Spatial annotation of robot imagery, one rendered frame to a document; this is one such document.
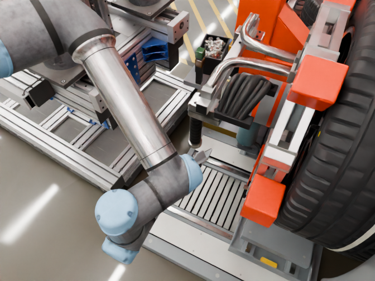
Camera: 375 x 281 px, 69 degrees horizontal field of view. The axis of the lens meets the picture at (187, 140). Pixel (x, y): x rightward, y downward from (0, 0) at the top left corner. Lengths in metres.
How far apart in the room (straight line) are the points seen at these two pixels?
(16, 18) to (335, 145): 0.60
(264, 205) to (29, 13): 0.59
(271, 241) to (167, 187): 0.87
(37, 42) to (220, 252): 1.18
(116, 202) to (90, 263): 1.07
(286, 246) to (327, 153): 0.83
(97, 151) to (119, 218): 1.09
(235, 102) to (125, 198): 0.32
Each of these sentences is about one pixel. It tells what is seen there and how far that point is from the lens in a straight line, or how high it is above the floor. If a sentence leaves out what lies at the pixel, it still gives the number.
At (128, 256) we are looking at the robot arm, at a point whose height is 0.87.
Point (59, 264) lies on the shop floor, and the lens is 1.62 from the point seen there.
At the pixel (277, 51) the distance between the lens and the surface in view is 0.80.
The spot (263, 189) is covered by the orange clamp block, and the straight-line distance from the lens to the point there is 0.66.
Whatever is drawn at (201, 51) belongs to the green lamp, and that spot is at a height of 0.66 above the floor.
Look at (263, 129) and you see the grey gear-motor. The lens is 1.39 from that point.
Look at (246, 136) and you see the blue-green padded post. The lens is 1.15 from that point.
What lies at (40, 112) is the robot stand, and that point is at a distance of 1.88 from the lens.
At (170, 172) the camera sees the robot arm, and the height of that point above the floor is 0.99.
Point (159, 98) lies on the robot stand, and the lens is 1.75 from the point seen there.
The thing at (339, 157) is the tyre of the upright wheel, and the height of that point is 1.04.
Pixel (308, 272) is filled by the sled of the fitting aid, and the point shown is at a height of 0.15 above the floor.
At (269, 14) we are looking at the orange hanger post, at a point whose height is 0.87.
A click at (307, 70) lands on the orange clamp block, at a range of 0.53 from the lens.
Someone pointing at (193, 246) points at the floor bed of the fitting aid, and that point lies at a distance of 1.43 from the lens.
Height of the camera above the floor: 1.47
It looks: 55 degrees down
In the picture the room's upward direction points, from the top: straight up
